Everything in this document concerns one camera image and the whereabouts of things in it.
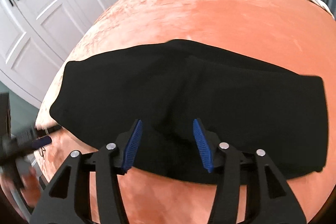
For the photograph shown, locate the orange plush bed blanket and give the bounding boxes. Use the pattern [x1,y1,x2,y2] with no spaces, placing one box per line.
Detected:
[37,0,335,223]

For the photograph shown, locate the black pants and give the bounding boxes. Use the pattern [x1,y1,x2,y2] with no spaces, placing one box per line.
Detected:
[50,40,329,184]

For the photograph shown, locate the white wardrobe with red decals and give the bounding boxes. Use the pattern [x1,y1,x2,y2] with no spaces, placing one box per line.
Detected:
[1,0,118,107]

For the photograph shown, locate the operator left hand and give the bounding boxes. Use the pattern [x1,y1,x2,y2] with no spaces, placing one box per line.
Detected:
[0,167,44,209]

